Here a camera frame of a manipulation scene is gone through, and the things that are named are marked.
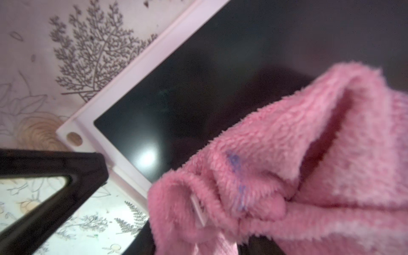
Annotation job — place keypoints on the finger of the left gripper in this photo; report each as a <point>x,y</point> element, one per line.
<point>85,173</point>

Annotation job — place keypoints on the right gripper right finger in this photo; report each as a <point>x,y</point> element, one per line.
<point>259,246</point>

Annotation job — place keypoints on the pink fluffy cloth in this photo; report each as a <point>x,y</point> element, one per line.
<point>321,172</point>

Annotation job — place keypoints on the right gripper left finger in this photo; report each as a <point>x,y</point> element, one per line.
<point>143,244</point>

